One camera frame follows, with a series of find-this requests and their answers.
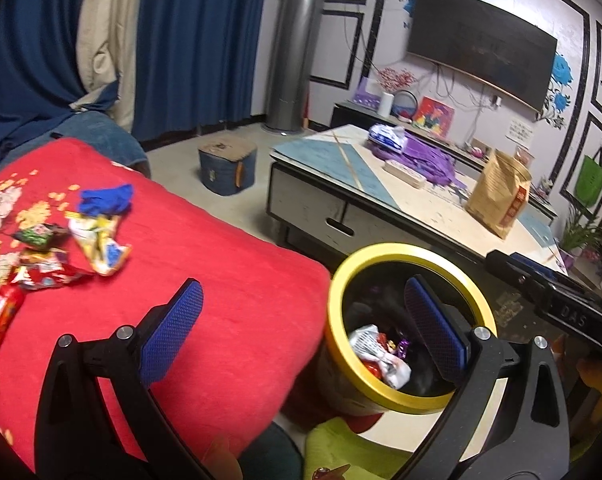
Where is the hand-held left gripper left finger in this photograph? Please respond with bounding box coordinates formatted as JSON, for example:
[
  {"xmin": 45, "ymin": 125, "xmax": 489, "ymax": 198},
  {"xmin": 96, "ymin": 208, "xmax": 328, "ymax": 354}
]
[{"xmin": 33, "ymin": 277, "xmax": 244, "ymax": 480}]

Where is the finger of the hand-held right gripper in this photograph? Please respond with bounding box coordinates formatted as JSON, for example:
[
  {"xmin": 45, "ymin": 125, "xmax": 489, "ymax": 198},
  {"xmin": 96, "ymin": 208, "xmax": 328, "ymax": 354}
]
[
  {"xmin": 510, "ymin": 253, "xmax": 602, "ymax": 304},
  {"xmin": 486, "ymin": 250, "xmax": 582, "ymax": 322}
]

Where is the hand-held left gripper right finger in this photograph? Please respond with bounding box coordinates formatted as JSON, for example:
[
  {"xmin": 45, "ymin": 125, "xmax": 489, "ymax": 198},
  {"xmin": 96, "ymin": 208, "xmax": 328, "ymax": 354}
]
[{"xmin": 395, "ymin": 276, "xmax": 573, "ymax": 480}]

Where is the yellow rimmed trash can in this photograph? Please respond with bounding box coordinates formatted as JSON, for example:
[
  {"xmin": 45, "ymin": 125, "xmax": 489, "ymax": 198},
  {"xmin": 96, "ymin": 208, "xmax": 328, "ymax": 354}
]
[{"xmin": 317, "ymin": 242, "xmax": 497, "ymax": 417}]

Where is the yellow white snack wrapper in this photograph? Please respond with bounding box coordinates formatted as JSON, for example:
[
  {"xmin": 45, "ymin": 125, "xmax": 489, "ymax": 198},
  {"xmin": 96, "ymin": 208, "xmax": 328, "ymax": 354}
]
[{"xmin": 68, "ymin": 212, "xmax": 132, "ymax": 277}]

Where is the red wrapper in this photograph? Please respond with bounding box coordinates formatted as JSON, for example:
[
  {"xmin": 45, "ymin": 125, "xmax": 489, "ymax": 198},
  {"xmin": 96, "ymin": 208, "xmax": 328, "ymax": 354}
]
[{"xmin": 10, "ymin": 249, "xmax": 92, "ymax": 289}]

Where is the blue wrapper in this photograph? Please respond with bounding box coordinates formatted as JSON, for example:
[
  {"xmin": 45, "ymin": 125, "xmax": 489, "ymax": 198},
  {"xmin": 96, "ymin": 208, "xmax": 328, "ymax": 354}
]
[{"xmin": 78, "ymin": 183, "xmax": 134, "ymax": 216}]

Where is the green black wrapper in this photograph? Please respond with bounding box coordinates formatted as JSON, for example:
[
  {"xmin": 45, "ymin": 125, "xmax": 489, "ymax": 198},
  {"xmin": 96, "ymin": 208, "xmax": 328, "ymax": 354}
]
[{"xmin": 11, "ymin": 223, "xmax": 68, "ymax": 250}]

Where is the long red packet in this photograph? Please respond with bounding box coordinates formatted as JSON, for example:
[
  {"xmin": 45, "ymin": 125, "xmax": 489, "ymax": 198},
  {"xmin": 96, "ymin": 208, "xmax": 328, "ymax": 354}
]
[{"xmin": 0, "ymin": 284, "xmax": 25, "ymax": 364}]

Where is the person's right hand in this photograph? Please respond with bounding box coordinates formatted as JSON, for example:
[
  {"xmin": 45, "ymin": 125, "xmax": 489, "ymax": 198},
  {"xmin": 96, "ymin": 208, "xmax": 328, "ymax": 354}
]
[{"xmin": 578, "ymin": 359, "xmax": 602, "ymax": 397}]

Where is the person's left hand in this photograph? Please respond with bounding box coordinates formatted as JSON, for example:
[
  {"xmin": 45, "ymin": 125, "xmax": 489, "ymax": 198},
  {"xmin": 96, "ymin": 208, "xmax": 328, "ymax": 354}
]
[{"xmin": 208, "ymin": 437, "xmax": 352, "ymax": 480}]

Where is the green potted plant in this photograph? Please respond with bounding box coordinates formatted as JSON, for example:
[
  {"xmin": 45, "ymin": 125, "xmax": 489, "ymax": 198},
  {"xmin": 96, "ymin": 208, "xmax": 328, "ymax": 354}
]
[{"xmin": 558, "ymin": 204, "xmax": 602, "ymax": 272}]

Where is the brown paper bag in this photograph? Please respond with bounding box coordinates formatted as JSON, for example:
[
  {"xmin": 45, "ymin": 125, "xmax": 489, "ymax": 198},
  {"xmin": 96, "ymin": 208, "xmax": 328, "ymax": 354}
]
[{"xmin": 464, "ymin": 148, "xmax": 532, "ymax": 240}]

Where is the red floral blanket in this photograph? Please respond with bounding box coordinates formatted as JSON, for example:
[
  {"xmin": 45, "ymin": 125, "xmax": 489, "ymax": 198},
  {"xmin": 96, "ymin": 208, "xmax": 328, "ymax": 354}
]
[{"xmin": 0, "ymin": 136, "xmax": 332, "ymax": 473}]

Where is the green tote bag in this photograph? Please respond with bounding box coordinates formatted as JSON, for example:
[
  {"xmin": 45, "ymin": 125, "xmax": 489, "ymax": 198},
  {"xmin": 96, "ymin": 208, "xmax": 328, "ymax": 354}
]
[{"xmin": 576, "ymin": 147, "xmax": 602, "ymax": 206}]

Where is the dark red cushion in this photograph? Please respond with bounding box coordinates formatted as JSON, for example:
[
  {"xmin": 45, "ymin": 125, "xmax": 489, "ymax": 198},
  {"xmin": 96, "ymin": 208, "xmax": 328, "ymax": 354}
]
[{"xmin": 348, "ymin": 412, "xmax": 383, "ymax": 434}]

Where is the lime green cushion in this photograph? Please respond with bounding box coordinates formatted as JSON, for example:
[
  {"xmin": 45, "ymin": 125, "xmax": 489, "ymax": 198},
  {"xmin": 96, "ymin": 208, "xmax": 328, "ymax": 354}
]
[{"xmin": 305, "ymin": 416, "xmax": 418, "ymax": 480}]

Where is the white power strip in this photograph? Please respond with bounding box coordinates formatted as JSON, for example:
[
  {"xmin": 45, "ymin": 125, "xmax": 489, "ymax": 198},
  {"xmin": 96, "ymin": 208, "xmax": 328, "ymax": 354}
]
[{"xmin": 383, "ymin": 158, "xmax": 427, "ymax": 189}]

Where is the teal cushion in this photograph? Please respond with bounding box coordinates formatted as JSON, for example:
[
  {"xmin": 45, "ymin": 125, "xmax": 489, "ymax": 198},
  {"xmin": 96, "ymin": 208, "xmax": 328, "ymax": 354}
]
[{"xmin": 240, "ymin": 422, "xmax": 305, "ymax": 480}]

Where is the blue round stool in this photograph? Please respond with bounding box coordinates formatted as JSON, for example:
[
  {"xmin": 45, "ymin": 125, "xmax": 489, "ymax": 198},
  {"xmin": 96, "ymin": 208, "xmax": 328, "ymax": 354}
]
[{"xmin": 196, "ymin": 138, "xmax": 259, "ymax": 196}]

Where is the colourful painting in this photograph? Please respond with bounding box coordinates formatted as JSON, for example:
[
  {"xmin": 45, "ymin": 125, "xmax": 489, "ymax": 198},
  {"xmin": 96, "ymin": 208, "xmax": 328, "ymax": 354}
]
[{"xmin": 413, "ymin": 97, "xmax": 455, "ymax": 139}]

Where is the white tissue pack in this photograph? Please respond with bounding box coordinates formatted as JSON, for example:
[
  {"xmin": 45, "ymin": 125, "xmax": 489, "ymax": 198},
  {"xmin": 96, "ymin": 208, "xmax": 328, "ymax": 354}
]
[{"xmin": 368, "ymin": 123, "xmax": 407, "ymax": 154}]

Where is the blue covered sofa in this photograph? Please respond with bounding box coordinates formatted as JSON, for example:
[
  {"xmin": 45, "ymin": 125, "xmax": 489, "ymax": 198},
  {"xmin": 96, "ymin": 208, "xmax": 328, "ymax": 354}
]
[{"xmin": 0, "ymin": 109, "xmax": 153, "ymax": 182}]

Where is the round framed ornament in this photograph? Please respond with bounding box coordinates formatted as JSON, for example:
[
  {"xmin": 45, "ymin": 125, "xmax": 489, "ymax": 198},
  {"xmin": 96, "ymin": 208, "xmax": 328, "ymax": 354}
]
[{"xmin": 393, "ymin": 89, "xmax": 417, "ymax": 122}]

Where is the glass top coffee table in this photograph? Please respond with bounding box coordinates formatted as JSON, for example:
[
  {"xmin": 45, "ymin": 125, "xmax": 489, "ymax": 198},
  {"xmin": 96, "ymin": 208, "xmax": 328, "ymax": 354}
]
[{"xmin": 265, "ymin": 123, "xmax": 573, "ymax": 347}]

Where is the purple card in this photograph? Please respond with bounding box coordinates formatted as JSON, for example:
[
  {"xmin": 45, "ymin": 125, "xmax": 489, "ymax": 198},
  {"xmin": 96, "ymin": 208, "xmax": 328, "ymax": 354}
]
[{"xmin": 355, "ymin": 77, "xmax": 382, "ymax": 106}]

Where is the blue curtain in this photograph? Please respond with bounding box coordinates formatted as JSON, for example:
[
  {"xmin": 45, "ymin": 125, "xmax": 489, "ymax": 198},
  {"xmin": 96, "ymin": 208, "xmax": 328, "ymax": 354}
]
[
  {"xmin": 130, "ymin": 0, "xmax": 273, "ymax": 144},
  {"xmin": 0, "ymin": 0, "xmax": 120, "ymax": 177}
]

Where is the beige curtain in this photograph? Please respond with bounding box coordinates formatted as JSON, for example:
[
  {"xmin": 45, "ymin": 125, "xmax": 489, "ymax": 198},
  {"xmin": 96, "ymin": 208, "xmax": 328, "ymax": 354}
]
[{"xmin": 75, "ymin": 0, "xmax": 148, "ymax": 134}]

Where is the silver tower air conditioner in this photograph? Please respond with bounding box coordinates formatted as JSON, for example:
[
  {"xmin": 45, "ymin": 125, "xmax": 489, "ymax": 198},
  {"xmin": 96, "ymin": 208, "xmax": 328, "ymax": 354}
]
[{"xmin": 264, "ymin": 0, "xmax": 330, "ymax": 134}]

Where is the white wall notice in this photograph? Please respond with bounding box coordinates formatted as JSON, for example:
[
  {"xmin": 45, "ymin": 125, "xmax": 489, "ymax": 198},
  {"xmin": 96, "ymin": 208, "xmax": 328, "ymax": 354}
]
[{"xmin": 506, "ymin": 118, "xmax": 535, "ymax": 144}]

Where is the blue flower wall decal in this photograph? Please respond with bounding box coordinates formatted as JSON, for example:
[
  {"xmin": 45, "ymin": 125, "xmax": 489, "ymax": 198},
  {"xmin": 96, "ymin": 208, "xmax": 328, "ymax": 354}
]
[{"xmin": 395, "ymin": 0, "xmax": 577, "ymax": 126}]

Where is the black wall television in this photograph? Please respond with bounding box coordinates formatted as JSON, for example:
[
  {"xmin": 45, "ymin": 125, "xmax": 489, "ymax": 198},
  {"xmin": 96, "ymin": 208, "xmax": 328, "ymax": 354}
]
[{"xmin": 405, "ymin": 0, "xmax": 558, "ymax": 114}]

